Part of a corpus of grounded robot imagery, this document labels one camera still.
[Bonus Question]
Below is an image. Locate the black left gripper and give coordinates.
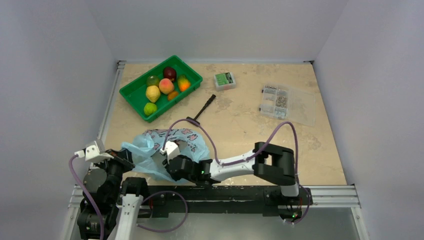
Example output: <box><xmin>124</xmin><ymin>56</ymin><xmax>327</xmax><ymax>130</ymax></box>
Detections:
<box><xmin>92</xmin><ymin>145</ymin><xmax>135</xmax><ymax>203</ymax></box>

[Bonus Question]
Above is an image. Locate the light blue plastic bag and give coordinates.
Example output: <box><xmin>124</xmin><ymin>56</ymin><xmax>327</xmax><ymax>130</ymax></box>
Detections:
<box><xmin>121</xmin><ymin>128</ymin><xmax>210</xmax><ymax>182</ymax></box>

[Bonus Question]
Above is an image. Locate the lime green fake fruit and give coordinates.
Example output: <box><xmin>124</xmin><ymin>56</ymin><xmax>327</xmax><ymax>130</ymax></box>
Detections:
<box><xmin>143</xmin><ymin>102</ymin><xmax>158</xmax><ymax>117</ymax></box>

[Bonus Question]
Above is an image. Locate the orange pink fake peach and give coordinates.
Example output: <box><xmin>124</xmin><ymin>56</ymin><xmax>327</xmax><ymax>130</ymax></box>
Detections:
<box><xmin>158</xmin><ymin>78</ymin><xmax>175</xmax><ymax>95</ymax></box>

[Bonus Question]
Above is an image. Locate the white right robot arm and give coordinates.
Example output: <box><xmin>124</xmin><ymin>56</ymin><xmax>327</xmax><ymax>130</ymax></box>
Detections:
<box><xmin>161</xmin><ymin>141</ymin><xmax>301</xmax><ymax>204</ymax></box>

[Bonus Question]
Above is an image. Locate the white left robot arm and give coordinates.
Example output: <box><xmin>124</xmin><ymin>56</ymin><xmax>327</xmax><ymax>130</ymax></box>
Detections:
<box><xmin>77</xmin><ymin>146</ymin><xmax>150</xmax><ymax>240</ymax></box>

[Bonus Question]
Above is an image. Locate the small orange fake fruit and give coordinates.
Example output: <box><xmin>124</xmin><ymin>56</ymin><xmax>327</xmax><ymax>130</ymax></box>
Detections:
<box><xmin>167</xmin><ymin>90</ymin><xmax>179</xmax><ymax>101</ymax></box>

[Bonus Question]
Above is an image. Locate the yellow fake lemon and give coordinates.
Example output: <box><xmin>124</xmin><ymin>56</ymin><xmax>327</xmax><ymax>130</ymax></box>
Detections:
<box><xmin>145</xmin><ymin>85</ymin><xmax>161</xmax><ymax>103</ymax></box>

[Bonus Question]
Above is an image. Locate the orange green fake mango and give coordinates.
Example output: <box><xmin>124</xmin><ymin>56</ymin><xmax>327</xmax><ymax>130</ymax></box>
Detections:
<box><xmin>177</xmin><ymin>74</ymin><xmax>191</xmax><ymax>92</ymax></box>

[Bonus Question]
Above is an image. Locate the green fake round fruit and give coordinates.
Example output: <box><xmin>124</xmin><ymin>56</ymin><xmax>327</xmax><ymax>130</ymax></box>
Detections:
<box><xmin>146</xmin><ymin>75</ymin><xmax>161</xmax><ymax>87</ymax></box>

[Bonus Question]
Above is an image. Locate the dark red fake mango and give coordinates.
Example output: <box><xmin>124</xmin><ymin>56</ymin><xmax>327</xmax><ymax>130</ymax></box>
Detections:
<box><xmin>162</xmin><ymin>66</ymin><xmax>177</xmax><ymax>82</ymax></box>

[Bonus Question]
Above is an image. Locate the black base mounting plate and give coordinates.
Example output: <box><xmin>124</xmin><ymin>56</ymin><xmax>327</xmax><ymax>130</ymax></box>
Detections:
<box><xmin>139</xmin><ymin>185</ymin><xmax>313</xmax><ymax>221</ymax></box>

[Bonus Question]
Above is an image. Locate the green plastic tray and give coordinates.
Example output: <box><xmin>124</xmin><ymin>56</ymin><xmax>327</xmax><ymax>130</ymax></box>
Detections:
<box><xmin>119</xmin><ymin>55</ymin><xmax>203</xmax><ymax>123</ymax></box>

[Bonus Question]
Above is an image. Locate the black rubber mallet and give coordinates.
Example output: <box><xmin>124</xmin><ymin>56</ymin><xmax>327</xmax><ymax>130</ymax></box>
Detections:
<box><xmin>186</xmin><ymin>94</ymin><xmax>216</xmax><ymax>126</ymax></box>

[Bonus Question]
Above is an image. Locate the small green label box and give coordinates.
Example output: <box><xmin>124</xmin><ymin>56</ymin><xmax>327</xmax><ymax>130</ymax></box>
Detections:
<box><xmin>214</xmin><ymin>72</ymin><xmax>237</xmax><ymax>92</ymax></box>

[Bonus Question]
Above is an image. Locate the clear plastic screw organizer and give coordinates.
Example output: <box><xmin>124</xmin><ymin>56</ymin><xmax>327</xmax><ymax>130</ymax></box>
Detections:
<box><xmin>259</xmin><ymin>83</ymin><xmax>316</xmax><ymax>127</ymax></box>

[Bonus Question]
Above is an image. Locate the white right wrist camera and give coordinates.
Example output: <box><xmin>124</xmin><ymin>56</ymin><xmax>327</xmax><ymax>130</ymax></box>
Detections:
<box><xmin>159</xmin><ymin>141</ymin><xmax>180</xmax><ymax>163</ymax></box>

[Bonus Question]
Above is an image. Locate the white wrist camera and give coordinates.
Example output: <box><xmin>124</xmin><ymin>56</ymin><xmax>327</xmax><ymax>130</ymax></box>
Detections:
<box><xmin>74</xmin><ymin>139</ymin><xmax>113</xmax><ymax>164</ymax></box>
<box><xmin>159</xmin><ymin>141</ymin><xmax>180</xmax><ymax>163</ymax></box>

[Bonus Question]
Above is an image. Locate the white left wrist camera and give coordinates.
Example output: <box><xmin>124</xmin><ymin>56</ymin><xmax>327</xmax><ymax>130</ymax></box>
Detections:
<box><xmin>74</xmin><ymin>139</ymin><xmax>113</xmax><ymax>164</ymax></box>

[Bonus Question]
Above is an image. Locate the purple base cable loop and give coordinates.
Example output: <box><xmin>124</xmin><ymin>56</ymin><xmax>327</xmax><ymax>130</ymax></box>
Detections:
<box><xmin>135</xmin><ymin>190</ymin><xmax>189</xmax><ymax>233</ymax></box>

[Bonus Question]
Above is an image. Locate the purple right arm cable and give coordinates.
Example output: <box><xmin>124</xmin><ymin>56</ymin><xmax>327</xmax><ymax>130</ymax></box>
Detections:
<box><xmin>161</xmin><ymin>118</ymin><xmax>312</xmax><ymax>226</ymax></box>

